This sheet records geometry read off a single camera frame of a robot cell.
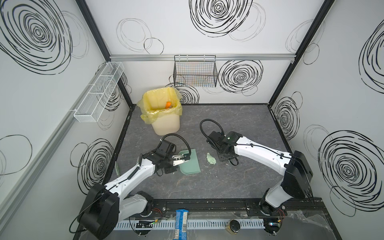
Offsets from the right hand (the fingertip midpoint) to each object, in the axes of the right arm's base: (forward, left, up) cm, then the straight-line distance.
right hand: (224, 157), depth 81 cm
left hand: (0, +26, -5) cm, 27 cm away
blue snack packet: (-32, +22, -8) cm, 39 cm away
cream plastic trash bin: (+19, +33, +7) cm, 39 cm away
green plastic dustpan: (-1, +18, -11) cm, 21 cm away
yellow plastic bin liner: (+37, +41, +6) cm, 56 cm away
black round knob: (-31, -1, +1) cm, 31 cm away
